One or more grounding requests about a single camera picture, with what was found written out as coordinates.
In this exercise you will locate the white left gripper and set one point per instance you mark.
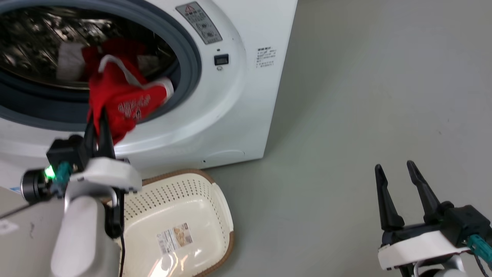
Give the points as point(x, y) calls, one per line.
point(109, 173)

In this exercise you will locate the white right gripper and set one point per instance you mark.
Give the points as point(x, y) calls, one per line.
point(417, 248)

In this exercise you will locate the red garment with white trim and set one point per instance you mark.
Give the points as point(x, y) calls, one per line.
point(115, 94)

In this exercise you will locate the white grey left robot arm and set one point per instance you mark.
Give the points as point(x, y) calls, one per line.
point(77, 234)

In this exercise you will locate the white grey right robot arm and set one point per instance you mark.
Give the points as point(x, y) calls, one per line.
point(449, 271)

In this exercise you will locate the cream laundry basket brown rim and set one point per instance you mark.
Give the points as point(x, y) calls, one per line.
point(192, 200)

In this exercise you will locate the white front-load washing machine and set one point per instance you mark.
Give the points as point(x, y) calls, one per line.
point(246, 115)

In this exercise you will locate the grey rubber door gasket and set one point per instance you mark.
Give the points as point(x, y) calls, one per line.
point(191, 57)

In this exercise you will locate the shiny steel washer drum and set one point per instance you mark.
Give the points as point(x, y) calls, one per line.
point(34, 30)

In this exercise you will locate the printed product sticker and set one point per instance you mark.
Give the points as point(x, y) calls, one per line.
point(175, 238)

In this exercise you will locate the black door lock slot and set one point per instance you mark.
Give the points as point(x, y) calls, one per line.
point(221, 59)

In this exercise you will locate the grey warning sticker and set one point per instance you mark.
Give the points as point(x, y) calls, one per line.
point(200, 23)

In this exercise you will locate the printed text label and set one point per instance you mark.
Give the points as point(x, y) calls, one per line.
point(266, 57)

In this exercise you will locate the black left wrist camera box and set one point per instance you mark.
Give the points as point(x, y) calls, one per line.
point(67, 152)

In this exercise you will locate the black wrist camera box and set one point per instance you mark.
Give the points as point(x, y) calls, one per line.
point(467, 223)
point(67, 152)

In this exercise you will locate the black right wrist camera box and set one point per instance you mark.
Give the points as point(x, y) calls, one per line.
point(467, 223)

